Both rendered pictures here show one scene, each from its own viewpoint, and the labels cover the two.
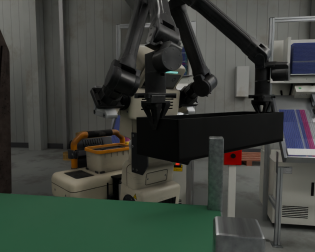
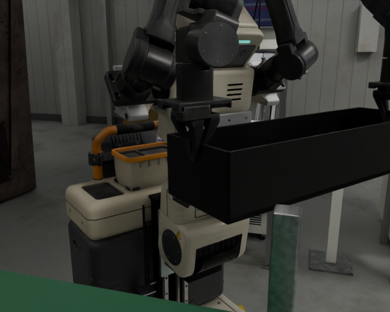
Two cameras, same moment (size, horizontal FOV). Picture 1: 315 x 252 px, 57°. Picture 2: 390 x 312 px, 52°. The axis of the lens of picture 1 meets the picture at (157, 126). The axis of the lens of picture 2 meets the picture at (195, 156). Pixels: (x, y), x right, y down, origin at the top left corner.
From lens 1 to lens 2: 21 cm
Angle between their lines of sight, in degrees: 12
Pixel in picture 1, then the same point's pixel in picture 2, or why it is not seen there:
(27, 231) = not seen: outside the picture
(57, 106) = (98, 64)
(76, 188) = (95, 214)
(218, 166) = (288, 263)
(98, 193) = (129, 220)
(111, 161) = (150, 172)
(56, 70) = (94, 12)
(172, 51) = (219, 30)
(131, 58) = (166, 25)
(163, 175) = not seen: hidden behind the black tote
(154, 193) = (207, 231)
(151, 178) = not seen: hidden behind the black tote
